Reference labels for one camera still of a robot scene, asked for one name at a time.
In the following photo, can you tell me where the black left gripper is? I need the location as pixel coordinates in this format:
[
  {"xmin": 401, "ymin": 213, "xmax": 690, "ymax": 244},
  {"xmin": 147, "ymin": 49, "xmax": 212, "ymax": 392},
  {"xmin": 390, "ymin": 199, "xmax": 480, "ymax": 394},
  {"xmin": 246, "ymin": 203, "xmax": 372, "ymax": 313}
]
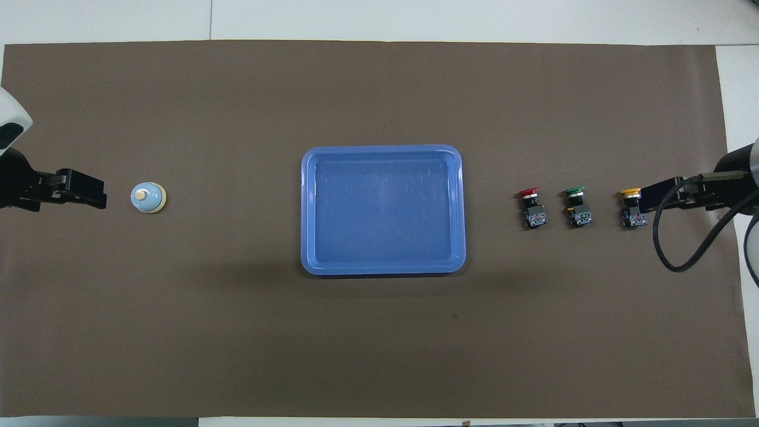
[{"xmin": 11, "ymin": 169, "xmax": 108, "ymax": 212}]

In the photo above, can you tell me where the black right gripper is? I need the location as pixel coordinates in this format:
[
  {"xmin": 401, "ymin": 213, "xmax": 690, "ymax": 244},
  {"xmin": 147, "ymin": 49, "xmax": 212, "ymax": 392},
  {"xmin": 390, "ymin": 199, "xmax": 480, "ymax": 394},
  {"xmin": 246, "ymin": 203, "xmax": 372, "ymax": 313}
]
[{"xmin": 639, "ymin": 175, "xmax": 729, "ymax": 214}]

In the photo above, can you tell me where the yellow push button switch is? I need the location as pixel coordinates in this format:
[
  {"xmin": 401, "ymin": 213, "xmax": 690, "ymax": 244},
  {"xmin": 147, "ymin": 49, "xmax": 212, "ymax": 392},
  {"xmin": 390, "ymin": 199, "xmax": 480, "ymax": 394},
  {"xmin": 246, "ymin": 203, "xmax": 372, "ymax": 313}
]
[{"xmin": 620, "ymin": 187, "xmax": 648, "ymax": 230}]

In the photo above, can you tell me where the light blue call bell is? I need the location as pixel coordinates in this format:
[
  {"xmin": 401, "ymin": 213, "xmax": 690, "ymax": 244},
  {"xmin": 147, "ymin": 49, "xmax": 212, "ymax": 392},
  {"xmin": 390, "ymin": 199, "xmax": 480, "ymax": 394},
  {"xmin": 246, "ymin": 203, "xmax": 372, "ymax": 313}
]
[{"xmin": 130, "ymin": 180, "xmax": 168, "ymax": 214}]

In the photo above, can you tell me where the green push button switch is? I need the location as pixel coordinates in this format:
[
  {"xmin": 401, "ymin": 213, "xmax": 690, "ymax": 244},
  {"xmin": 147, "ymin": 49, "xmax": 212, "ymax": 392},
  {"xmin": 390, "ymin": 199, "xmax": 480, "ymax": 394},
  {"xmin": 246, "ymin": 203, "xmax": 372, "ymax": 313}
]
[{"xmin": 560, "ymin": 186, "xmax": 595, "ymax": 228}]

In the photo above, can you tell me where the red push button switch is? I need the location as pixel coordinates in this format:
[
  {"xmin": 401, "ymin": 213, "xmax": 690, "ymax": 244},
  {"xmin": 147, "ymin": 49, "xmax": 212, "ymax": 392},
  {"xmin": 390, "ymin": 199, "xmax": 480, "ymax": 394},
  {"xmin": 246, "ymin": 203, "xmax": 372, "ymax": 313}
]
[{"xmin": 515, "ymin": 188, "xmax": 548, "ymax": 230}]

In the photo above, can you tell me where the blue plastic tray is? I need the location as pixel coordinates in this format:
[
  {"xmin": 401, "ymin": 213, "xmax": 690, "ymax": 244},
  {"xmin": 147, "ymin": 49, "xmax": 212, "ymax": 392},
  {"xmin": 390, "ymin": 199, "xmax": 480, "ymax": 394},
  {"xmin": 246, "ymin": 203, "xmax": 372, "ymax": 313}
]
[{"xmin": 301, "ymin": 144, "xmax": 467, "ymax": 277}]

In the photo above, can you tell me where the brown table mat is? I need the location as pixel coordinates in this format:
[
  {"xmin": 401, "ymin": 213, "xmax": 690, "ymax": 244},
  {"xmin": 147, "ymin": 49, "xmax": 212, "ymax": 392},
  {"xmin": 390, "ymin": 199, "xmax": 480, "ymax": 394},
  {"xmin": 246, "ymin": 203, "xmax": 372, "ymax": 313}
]
[{"xmin": 0, "ymin": 39, "xmax": 757, "ymax": 419}]

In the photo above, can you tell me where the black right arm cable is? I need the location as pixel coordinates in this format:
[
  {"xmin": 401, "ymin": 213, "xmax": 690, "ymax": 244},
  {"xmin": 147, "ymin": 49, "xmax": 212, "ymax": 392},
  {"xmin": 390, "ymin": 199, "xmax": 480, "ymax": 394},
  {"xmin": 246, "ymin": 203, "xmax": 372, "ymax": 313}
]
[{"xmin": 652, "ymin": 171, "xmax": 759, "ymax": 273}]

